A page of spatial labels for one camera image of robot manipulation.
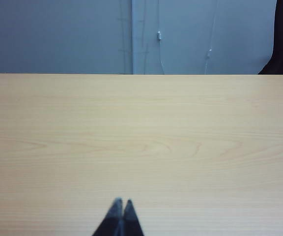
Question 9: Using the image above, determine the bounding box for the thin hanging cable with plug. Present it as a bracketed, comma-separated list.
[156, 0, 166, 74]

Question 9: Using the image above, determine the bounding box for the thin clear hanging cable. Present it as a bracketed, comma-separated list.
[204, 0, 220, 74]

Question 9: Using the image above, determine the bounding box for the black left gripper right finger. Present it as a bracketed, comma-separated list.
[122, 199, 145, 236]

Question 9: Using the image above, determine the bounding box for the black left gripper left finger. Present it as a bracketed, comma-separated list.
[91, 197, 123, 236]

